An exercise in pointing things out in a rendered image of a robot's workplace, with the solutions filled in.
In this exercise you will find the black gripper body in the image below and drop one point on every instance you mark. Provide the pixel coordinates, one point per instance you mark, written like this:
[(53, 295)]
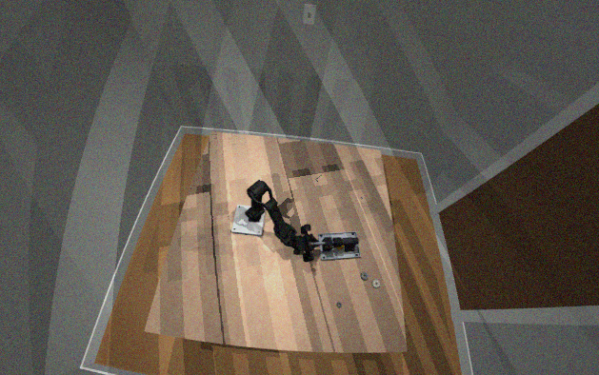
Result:
[(308, 256)]

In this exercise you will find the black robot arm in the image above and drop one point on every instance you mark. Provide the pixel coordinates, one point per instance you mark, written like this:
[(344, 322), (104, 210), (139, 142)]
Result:
[(281, 229)]

